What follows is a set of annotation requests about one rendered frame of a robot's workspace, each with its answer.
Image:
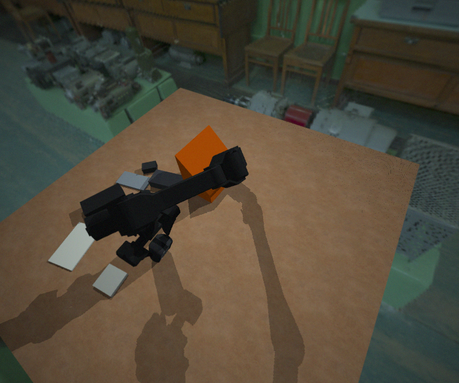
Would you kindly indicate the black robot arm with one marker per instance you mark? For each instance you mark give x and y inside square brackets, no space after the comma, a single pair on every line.
[131,214]

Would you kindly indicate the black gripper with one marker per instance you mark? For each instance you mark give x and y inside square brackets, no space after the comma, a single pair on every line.
[132,253]

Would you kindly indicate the dark grey controller unit with white label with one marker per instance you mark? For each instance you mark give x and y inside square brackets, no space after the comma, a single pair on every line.
[159,246]

